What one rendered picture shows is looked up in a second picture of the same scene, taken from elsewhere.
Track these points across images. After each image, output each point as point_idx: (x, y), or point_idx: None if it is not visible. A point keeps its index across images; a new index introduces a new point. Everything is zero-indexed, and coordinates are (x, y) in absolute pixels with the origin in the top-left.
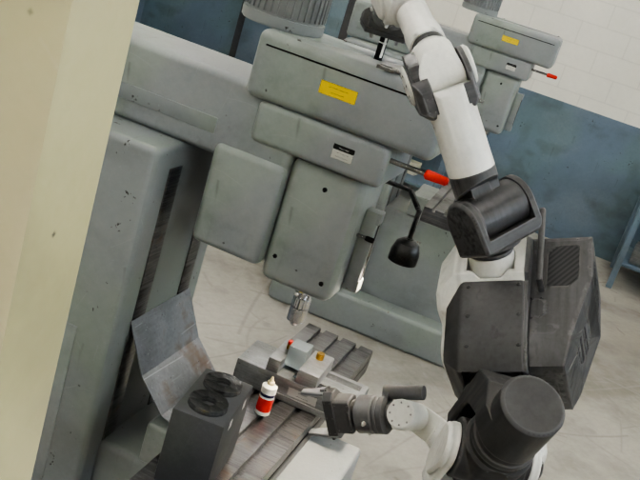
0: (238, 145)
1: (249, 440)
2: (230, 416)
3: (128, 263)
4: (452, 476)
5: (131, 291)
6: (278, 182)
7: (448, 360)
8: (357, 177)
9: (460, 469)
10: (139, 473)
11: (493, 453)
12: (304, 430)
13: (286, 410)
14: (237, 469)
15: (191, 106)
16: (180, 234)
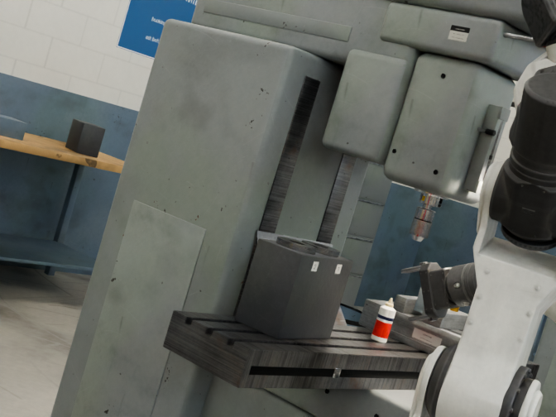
0: (368, 47)
1: (352, 342)
2: (313, 256)
3: (256, 158)
4: (492, 209)
5: (258, 194)
6: (400, 74)
7: (511, 131)
8: (472, 54)
9: (497, 194)
10: (222, 315)
11: (524, 155)
12: (419, 359)
13: (406, 347)
14: (327, 344)
15: (331, 21)
16: (319, 166)
